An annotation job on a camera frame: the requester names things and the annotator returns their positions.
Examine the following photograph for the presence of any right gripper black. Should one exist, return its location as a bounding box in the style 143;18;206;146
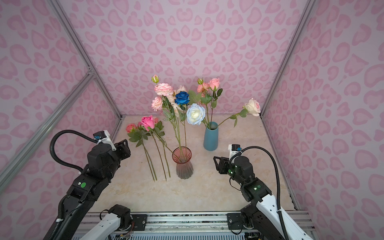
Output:
211;156;245;187

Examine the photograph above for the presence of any teal ceramic vase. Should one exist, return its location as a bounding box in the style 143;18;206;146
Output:
204;122;219;151

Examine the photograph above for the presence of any dark red glass vase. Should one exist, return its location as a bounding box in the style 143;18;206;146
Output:
172;147;194;180

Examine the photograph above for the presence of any light blue white rose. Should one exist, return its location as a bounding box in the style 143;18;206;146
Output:
187;104;208;128

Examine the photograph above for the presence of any large peach pink rose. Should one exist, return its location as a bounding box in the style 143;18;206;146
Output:
218;98;261;128

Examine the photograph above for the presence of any peach spray rose branch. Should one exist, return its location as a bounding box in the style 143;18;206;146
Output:
167;95;182;118

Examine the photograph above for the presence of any pink peony flower stem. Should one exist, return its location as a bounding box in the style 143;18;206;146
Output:
151;75;182;148

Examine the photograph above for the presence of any pink spray rose branch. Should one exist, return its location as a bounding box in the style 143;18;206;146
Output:
197;78;223;130

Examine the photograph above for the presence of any dark blue small flower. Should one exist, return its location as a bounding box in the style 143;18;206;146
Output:
175;91;190;147

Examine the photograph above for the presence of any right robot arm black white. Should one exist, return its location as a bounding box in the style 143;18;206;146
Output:
214;156;312;240

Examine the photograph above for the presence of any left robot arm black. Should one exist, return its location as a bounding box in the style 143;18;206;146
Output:
44;140;131;240

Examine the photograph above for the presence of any magenta rose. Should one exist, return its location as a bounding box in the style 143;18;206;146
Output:
138;116;171;181

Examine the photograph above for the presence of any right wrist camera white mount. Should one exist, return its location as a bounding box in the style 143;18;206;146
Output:
228;144;242;159

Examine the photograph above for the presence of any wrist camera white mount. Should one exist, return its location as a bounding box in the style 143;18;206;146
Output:
93;130;117;151
228;144;242;159

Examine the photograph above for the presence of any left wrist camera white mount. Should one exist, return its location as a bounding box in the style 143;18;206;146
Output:
93;130;117;151

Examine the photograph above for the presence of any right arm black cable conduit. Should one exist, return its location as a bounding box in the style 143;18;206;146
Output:
236;146;290;240

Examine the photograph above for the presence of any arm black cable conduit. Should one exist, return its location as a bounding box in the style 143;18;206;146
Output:
49;129;98;173
236;146;290;240

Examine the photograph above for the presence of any aluminium rail base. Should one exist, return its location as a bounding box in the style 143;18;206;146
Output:
108;212;266;240

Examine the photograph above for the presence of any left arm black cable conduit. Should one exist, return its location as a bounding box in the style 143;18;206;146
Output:
49;129;98;173

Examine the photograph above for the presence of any aluminium diagonal frame bar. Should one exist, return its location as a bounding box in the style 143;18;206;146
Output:
1;71;95;193

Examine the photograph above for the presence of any aluminium corner frame post left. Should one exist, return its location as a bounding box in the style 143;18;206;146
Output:
47;0;123;120

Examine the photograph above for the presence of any aluminium corner frame post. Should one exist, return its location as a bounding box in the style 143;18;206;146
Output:
260;0;319;119
47;0;123;120

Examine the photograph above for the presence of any aluminium corner frame post right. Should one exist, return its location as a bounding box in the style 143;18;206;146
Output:
260;0;319;119

